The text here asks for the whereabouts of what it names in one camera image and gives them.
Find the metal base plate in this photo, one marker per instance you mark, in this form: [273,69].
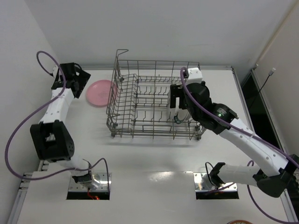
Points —
[94,181]
[202,184]

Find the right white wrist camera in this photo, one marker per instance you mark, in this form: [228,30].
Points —
[194,76]

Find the pink plate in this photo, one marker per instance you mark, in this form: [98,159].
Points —
[98,93]

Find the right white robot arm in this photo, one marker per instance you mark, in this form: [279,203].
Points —
[272,172]

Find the orange ring object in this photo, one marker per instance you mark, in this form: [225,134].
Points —
[239,221]

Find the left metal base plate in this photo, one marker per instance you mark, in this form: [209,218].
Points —
[94,181]

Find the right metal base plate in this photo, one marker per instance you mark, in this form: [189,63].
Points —
[202,184]

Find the aluminium frame rail right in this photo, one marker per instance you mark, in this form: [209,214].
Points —
[264,125]

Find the white plate blue patterned rim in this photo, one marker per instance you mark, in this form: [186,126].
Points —
[179,117]

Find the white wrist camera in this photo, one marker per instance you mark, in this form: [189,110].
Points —
[194,76]
[55,72]

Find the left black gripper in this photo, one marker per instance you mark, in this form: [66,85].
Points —
[82,76]

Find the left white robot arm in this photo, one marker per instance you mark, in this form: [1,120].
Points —
[52,141]

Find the grey wire dish rack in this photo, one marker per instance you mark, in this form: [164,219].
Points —
[137,105]

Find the plain white plate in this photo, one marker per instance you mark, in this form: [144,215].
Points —
[186,115]

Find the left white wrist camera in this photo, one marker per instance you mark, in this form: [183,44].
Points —
[55,72]

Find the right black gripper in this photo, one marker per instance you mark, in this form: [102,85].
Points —
[176,92]

